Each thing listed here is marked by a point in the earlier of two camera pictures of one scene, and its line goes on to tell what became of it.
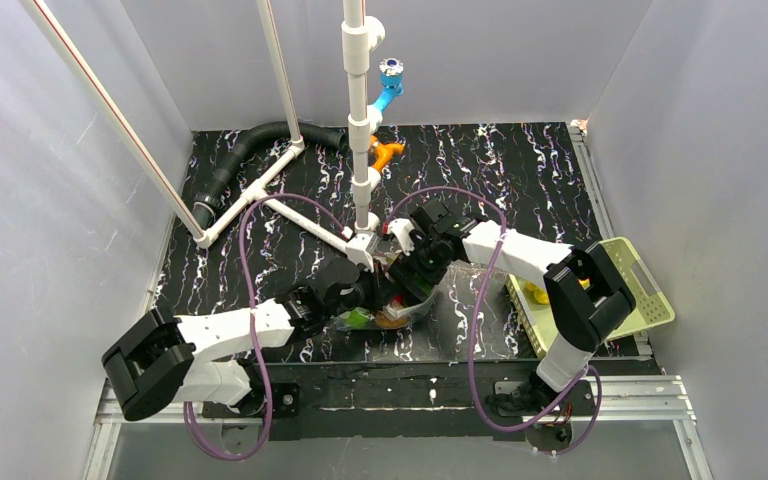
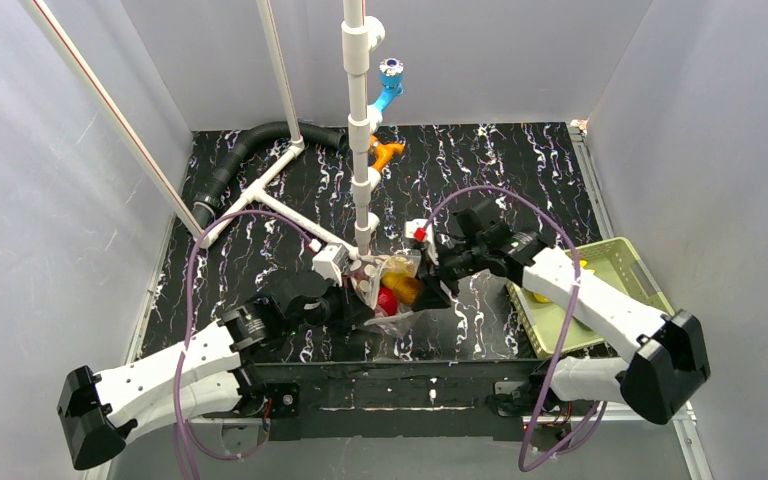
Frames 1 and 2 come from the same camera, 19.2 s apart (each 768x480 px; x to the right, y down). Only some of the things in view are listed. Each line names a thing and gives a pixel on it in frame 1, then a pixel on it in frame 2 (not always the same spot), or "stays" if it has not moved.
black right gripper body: x=412 y=273 → x=437 y=273
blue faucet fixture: x=390 y=74 stays
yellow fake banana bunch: x=541 y=295 stays
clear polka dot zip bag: x=396 y=308 stays
